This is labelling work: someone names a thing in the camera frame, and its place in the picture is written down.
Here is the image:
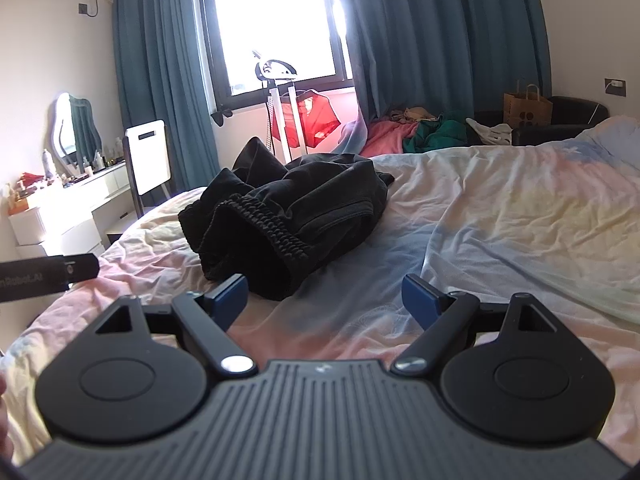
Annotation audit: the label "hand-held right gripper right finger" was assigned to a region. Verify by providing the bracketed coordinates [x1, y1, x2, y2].
[390, 274, 556, 376]

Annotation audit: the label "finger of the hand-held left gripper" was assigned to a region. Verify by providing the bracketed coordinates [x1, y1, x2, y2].
[62, 253, 100, 289]

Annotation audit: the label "black pants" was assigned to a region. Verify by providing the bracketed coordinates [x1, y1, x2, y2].
[178, 137, 396, 302]

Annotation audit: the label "green cloth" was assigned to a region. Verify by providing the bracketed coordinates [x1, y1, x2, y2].
[402, 118, 469, 154]

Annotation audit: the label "white chair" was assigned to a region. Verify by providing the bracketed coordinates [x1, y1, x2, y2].
[122, 119, 174, 221]

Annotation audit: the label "white dressing table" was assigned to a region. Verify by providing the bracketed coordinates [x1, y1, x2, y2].
[7, 162, 137, 262]

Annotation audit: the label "lilac sheer cloth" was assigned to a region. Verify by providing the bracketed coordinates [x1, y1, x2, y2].
[339, 119, 372, 157]

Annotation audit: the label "row of cosmetic bottles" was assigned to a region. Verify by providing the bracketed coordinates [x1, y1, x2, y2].
[42, 136, 126, 181]

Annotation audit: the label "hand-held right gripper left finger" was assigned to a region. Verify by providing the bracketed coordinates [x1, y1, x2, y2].
[95, 274, 258, 378]

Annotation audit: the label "dark framed window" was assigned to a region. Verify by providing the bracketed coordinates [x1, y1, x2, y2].
[197, 0, 354, 112]

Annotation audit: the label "white cloth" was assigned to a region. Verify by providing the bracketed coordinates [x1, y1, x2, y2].
[465, 117, 514, 147]

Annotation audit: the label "white garment steamer stand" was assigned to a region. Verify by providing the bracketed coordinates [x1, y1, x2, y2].
[251, 50, 309, 159]

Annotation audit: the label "red garment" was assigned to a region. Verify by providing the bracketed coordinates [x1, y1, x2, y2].
[266, 88, 342, 149]

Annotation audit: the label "wavy standing mirror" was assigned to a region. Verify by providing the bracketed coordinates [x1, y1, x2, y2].
[52, 92, 104, 167]

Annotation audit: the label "beige cloth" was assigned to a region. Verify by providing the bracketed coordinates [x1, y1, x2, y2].
[389, 106, 442, 124]

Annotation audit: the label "white storage box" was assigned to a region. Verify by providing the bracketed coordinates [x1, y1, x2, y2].
[8, 207, 52, 247]

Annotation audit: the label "brown paper bag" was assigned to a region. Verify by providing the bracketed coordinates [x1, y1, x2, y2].
[503, 79, 554, 129]

